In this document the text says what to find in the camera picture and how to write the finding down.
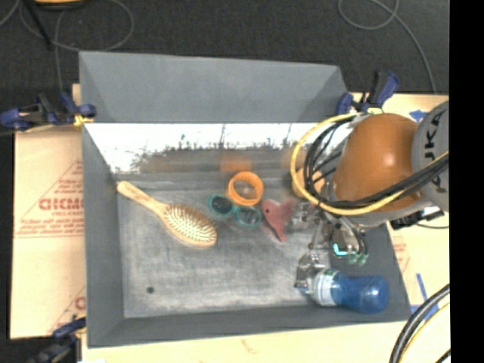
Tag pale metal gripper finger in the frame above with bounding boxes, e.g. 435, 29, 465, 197
293, 251, 330, 293
288, 201, 323, 233

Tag red-brown toy bird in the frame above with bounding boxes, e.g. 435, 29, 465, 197
259, 197, 299, 243

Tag blue plastic bottle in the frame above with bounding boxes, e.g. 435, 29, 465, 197
312, 268, 390, 315

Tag teal sunglasses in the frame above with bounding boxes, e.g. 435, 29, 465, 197
206, 193, 263, 229

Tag grey metal bin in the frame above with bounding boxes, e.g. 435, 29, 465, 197
78, 51, 413, 348

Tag wooden hairbrush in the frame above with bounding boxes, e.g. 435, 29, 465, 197
115, 180, 219, 249

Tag brown cardboard board, red print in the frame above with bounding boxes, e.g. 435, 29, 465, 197
8, 83, 450, 340

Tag black cylinder on white bracket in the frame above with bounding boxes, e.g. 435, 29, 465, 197
389, 206, 445, 231

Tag orange ring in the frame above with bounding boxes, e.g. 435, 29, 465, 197
227, 170, 265, 207

